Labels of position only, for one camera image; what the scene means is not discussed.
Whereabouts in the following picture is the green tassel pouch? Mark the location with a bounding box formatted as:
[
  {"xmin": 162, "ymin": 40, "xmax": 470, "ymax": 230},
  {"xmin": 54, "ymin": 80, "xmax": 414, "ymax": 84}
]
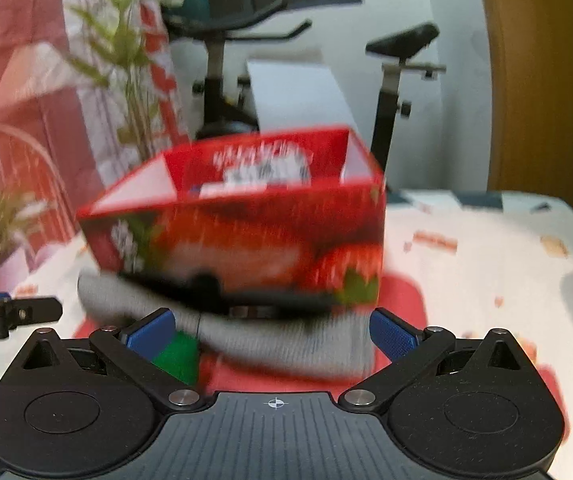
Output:
[{"xmin": 153, "ymin": 332, "xmax": 200, "ymax": 387}]

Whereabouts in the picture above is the grey woven strap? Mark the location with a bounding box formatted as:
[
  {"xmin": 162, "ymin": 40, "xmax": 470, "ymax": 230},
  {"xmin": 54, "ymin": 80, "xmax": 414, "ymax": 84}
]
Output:
[{"xmin": 77, "ymin": 271, "xmax": 376, "ymax": 378}]

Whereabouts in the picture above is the red strawberry cardboard box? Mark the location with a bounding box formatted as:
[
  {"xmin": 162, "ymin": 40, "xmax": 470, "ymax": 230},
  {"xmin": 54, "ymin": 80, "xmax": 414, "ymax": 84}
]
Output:
[{"xmin": 77, "ymin": 126, "xmax": 387, "ymax": 306}]

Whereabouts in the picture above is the black flat sole piece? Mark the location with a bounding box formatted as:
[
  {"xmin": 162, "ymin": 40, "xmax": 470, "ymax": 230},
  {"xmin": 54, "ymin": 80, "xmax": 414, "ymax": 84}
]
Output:
[{"xmin": 118, "ymin": 272, "xmax": 343, "ymax": 322}]

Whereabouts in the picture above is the white patterned table cloth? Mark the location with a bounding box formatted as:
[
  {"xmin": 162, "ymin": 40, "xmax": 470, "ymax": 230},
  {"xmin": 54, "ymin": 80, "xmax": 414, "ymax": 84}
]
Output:
[{"xmin": 0, "ymin": 192, "xmax": 573, "ymax": 479}]

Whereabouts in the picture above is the pink printed backdrop cloth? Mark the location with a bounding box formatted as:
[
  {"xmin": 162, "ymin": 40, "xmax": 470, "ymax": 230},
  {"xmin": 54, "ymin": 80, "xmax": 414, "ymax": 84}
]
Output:
[{"xmin": 0, "ymin": 0, "xmax": 189, "ymax": 292}]

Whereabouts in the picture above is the black exercise bike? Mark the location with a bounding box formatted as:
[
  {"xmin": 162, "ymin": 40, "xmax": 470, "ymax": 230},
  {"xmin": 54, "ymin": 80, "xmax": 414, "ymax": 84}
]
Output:
[{"xmin": 163, "ymin": 0, "xmax": 446, "ymax": 169}]

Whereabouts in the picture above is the white leaning board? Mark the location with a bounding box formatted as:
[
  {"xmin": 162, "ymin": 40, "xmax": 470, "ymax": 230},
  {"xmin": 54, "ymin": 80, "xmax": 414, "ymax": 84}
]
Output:
[{"xmin": 246, "ymin": 60, "xmax": 357, "ymax": 132}]

